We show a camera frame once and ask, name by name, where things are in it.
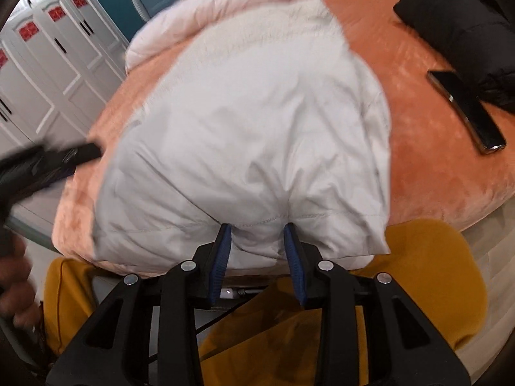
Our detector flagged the white quilted jacket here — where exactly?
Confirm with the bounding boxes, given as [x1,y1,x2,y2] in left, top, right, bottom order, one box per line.
[92,0,391,274]

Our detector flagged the person's left hand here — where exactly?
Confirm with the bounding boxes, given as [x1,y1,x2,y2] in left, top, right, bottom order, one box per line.
[0,234,41,329]

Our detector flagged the yellow cushion seat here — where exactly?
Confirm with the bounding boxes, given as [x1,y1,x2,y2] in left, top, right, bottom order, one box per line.
[43,220,487,385]

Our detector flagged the white wardrobe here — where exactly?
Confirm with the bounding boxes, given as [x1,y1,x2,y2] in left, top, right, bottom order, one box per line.
[1,0,127,153]

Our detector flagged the orange bed blanket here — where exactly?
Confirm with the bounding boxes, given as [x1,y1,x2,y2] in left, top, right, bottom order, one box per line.
[51,0,514,261]

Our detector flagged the black smartphone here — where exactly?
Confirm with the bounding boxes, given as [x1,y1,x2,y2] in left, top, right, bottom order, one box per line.
[426,70,506,155]

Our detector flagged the black jacket on bed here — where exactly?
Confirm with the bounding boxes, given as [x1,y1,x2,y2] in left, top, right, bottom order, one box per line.
[394,0,514,113]

